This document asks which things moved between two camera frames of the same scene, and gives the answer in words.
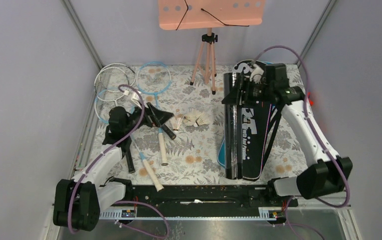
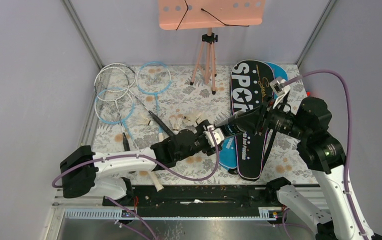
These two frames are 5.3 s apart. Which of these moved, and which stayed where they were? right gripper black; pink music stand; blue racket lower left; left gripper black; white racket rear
Moved: right gripper black; left gripper black
Stayed: blue racket lower left; pink music stand; white racket rear
